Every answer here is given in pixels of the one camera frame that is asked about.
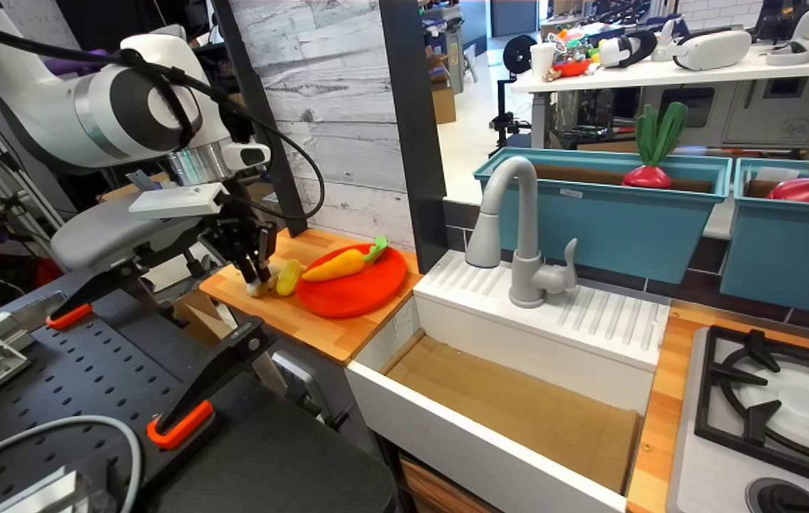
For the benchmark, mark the black spool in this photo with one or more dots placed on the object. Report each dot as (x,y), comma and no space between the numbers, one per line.
(518,53)

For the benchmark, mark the stove knob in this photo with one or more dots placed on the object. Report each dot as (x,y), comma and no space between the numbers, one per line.
(785,499)

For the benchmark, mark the black burner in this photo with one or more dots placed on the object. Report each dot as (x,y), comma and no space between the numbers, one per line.
(739,385)

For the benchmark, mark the white table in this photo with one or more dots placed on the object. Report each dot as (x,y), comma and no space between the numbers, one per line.
(661,75)

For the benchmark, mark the cardboard box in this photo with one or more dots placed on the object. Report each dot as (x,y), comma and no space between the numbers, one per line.
(442,100)

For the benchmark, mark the orange plate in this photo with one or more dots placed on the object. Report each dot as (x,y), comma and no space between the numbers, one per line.
(358,296)

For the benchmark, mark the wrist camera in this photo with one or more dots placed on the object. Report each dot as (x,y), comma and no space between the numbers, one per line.
(176,201)

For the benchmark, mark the red bowl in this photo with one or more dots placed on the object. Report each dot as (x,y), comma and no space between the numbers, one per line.
(572,69)

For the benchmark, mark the grey tap lever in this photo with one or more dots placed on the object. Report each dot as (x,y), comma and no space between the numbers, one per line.
(562,274)

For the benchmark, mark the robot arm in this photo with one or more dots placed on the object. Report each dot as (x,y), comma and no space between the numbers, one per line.
(33,100)

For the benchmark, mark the grey tap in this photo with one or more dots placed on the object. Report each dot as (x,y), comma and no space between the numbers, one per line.
(522,214)

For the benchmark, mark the brown toy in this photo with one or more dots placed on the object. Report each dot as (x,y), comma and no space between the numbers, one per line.
(259,288)

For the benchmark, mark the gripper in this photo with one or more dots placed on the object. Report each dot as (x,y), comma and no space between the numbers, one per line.
(233,229)

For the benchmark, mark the white cup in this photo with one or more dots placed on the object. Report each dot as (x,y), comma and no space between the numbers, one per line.
(542,60)

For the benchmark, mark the toy kitchen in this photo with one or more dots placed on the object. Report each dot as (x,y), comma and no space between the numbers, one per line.
(518,399)

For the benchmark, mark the black clamp with orange tip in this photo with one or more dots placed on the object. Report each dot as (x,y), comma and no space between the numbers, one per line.
(90,288)
(212,377)

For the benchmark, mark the teal planter box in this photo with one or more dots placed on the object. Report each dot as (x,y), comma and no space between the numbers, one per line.
(604,228)
(789,263)

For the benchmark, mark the white sink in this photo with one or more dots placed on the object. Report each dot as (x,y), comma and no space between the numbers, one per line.
(518,406)

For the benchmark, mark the yellow toy corn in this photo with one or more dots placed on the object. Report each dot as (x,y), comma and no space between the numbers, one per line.
(289,278)

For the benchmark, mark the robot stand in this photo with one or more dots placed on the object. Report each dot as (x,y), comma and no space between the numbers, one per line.
(90,370)

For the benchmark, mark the toy carrot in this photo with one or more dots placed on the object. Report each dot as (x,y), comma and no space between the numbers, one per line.
(336,267)

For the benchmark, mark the grey chair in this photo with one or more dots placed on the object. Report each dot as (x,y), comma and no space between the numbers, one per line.
(112,239)

